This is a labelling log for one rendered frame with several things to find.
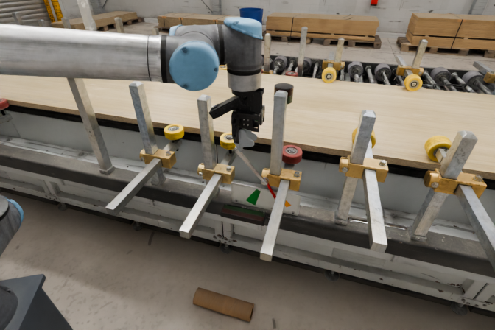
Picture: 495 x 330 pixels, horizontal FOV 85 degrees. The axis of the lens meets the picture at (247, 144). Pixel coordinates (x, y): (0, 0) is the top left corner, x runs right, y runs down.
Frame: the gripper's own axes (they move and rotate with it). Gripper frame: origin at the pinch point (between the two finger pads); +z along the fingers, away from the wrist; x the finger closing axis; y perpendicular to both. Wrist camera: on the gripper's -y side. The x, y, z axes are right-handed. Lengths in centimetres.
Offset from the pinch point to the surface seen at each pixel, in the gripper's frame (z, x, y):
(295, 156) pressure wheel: 9.6, 13.7, 16.4
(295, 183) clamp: 15.1, 5.4, 18.1
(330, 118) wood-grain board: 10, 49, 28
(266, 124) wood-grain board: 10.2, 34.7, 1.1
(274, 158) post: 6.5, 6.1, 10.3
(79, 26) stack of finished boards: 71, 513, -583
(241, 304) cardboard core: 92, -1, 0
